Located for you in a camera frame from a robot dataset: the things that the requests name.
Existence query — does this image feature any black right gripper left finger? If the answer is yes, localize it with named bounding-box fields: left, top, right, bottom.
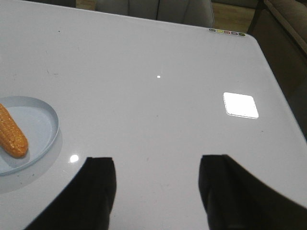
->
left=26, top=158, right=117, bottom=230

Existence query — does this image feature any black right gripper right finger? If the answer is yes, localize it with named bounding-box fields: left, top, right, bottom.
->
left=198, top=155, right=307, bottom=230

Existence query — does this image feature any light blue round plate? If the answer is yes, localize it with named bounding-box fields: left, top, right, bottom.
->
left=0, top=96, right=59, bottom=176

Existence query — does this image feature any orange corn cob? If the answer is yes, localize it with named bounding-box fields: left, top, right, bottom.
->
left=0, top=104, right=28, bottom=158

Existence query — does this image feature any coloured sticker strip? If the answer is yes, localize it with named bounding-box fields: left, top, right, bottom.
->
left=209, top=28, right=246, bottom=37

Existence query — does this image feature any right grey upholstered chair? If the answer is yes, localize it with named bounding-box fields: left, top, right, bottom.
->
left=95, top=0, right=214, bottom=27

